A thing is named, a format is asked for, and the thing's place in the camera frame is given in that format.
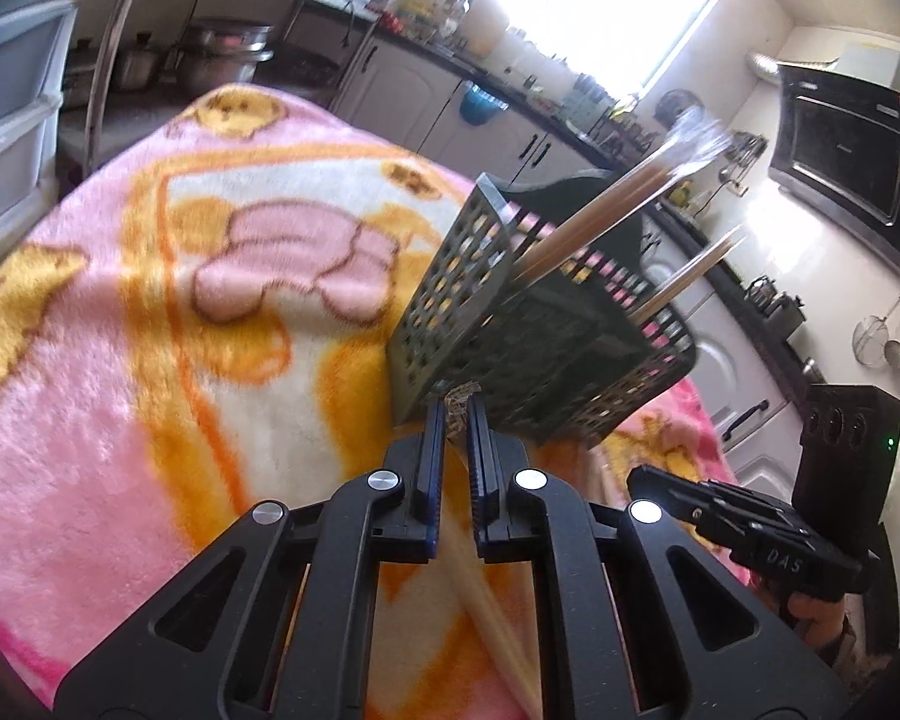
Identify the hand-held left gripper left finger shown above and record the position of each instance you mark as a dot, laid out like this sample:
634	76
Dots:
435	465

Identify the pink bear printed blanket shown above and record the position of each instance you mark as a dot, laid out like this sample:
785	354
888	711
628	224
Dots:
120	390

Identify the metal skimmer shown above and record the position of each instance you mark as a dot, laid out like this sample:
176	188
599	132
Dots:
874	334

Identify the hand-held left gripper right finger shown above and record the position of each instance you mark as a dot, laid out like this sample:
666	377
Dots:
478	465

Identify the small wall fan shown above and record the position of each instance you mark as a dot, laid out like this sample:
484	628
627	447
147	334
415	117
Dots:
679	105

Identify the metal shelf rack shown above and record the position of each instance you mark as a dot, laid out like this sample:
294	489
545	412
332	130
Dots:
116	37

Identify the silver exhaust duct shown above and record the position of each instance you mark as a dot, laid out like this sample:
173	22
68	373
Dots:
763	65

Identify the row of condiment bottles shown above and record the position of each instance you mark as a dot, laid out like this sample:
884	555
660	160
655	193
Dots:
626	120

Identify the black range hood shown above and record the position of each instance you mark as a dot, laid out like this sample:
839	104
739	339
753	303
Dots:
840	157

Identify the small steel pot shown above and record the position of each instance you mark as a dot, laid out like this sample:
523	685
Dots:
136	64

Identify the knife holder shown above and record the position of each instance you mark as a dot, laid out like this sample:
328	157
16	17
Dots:
591	94

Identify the beige cutting board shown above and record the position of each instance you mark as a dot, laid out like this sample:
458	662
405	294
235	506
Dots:
489	34

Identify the dark kettle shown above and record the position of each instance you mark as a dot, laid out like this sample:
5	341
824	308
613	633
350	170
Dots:
776	307

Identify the large steel pot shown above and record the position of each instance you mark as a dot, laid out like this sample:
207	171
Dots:
221	52

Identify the person's right hand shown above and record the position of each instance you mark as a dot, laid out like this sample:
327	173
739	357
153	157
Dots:
814	616

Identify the light blue storage drawer unit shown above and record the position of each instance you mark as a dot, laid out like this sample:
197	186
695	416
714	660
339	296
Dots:
11	135

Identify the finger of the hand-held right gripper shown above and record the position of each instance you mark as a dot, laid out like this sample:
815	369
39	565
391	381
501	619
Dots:
705	510

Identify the kitchen window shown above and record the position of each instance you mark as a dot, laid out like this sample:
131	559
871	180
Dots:
607	7

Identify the dark green plastic utensil basket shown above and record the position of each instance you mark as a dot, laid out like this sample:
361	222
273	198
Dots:
555	360

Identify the wooden chopsticks pair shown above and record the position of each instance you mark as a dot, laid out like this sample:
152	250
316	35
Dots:
592	229
495	630
682	277

